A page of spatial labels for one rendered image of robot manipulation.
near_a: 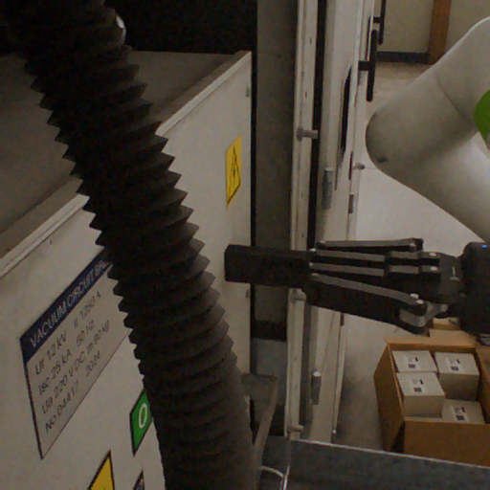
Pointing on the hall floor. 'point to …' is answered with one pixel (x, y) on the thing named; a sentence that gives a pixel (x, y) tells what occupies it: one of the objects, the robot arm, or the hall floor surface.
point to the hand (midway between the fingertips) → (265, 266)
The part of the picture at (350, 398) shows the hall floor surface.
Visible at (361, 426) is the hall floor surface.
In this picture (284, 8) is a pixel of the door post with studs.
